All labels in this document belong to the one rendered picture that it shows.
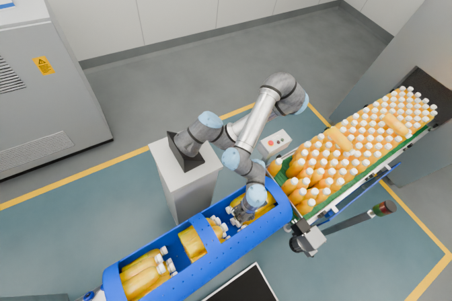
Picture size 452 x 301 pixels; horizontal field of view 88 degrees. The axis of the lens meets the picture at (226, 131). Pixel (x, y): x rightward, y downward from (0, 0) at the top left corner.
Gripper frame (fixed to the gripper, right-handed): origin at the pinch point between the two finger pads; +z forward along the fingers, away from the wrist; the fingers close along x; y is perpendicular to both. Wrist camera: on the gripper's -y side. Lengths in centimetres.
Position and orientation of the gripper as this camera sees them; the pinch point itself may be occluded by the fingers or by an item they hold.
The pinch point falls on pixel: (244, 213)
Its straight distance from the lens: 125.3
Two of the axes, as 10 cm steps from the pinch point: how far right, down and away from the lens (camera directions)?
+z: -1.3, 5.4, 8.3
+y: -8.4, 3.9, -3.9
